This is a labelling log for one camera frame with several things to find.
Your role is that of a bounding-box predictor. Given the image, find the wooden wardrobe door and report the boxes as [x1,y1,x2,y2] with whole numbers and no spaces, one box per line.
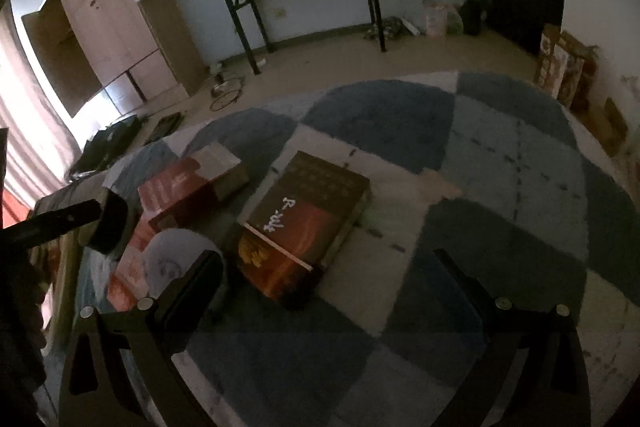
[20,0,104,118]

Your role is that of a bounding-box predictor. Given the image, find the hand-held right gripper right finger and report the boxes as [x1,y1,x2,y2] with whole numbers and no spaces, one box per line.
[432,248,592,427]

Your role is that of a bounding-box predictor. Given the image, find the checkered blue white blanket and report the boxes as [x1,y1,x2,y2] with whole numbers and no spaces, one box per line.
[75,69,640,427]

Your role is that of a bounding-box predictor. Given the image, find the black plastic bag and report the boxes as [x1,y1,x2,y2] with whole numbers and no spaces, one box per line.
[459,0,491,37]

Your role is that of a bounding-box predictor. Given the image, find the small red box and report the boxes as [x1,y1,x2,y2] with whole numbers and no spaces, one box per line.
[107,217,166,314]

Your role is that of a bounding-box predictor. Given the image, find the black cable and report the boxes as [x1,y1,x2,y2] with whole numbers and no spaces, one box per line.
[208,76,246,112]

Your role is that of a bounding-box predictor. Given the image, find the camouflage cloth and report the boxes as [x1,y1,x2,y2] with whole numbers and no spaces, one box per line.
[364,16,417,41]

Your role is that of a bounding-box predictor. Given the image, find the pink white plastic bag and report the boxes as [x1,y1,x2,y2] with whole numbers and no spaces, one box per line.
[423,1,464,39]

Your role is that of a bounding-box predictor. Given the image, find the orange curtain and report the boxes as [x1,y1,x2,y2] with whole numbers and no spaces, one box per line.
[0,187,27,229]

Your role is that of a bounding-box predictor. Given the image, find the flat brown cardboard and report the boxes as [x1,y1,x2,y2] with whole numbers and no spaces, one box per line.
[574,96,631,158]

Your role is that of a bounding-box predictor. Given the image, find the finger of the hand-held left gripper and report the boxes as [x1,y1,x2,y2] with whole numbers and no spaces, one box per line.
[0,188,132,256]

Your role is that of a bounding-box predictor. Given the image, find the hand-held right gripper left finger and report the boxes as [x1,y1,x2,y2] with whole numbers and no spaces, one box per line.
[59,249,226,427]

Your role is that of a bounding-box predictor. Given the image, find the wooden wardrobe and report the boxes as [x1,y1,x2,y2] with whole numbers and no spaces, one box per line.
[54,0,207,116]

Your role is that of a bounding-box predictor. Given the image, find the white cap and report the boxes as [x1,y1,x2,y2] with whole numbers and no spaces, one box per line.
[142,229,227,309]

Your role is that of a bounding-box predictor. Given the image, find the black flat tray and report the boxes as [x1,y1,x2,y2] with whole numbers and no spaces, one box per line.
[143,111,185,146]

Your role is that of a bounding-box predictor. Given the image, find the printed cardboard box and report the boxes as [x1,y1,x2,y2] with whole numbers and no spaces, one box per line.
[532,24,599,110]

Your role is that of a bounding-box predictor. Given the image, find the pale pink curtain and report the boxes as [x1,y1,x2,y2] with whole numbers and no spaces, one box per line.
[0,1,84,208]

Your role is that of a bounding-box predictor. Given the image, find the red and white carton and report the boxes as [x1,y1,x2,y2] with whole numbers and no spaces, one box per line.
[137,141,250,231]

